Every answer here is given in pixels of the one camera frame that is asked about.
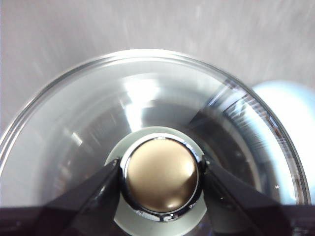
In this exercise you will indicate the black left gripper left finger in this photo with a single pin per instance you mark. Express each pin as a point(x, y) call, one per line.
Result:
point(81, 214)

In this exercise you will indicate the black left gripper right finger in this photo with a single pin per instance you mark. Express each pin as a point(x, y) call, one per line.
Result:
point(241, 211)

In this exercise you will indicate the glass lid with green knob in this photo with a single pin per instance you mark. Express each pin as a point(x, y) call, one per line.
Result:
point(160, 172)

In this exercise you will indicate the blue round plate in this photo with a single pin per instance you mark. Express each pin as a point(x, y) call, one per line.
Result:
point(295, 110)

